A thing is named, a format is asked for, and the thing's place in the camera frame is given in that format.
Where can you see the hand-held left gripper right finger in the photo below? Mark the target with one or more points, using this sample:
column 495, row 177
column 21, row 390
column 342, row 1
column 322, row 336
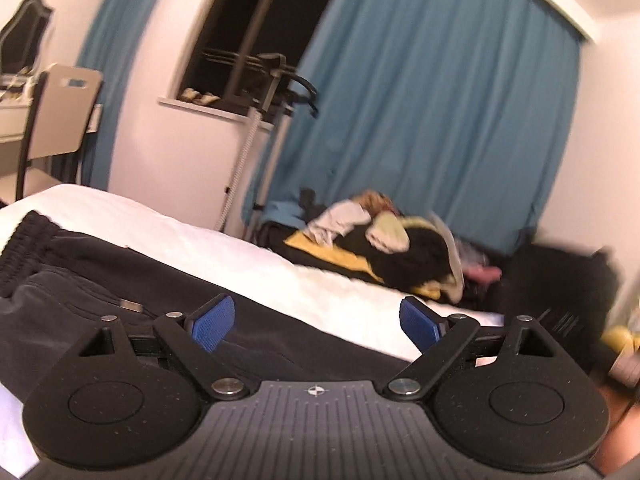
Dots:
column 420, row 325

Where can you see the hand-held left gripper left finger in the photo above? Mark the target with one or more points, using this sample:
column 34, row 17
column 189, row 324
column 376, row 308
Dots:
column 215, row 325

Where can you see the black pants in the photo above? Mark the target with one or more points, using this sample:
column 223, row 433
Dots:
column 100, row 270

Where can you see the pile of clothes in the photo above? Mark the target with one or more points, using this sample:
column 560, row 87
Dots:
column 400, row 255

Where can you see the white bed blanket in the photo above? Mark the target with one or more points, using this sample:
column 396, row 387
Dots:
column 200, row 245

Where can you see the black ottoman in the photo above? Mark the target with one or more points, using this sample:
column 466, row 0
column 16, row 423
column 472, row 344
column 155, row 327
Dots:
column 550, row 285

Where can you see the yellow cloth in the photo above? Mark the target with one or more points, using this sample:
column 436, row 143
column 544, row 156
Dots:
column 620, row 337

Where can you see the wide blue curtain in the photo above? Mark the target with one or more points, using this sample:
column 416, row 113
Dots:
column 425, row 110

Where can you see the narrow blue curtain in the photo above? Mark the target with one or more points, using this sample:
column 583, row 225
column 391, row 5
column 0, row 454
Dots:
column 125, row 35

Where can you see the dark window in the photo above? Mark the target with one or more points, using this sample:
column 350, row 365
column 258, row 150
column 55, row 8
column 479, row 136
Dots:
column 225, row 20

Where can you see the beige chair with black frame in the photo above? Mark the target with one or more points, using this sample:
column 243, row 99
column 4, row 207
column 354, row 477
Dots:
column 55, row 120

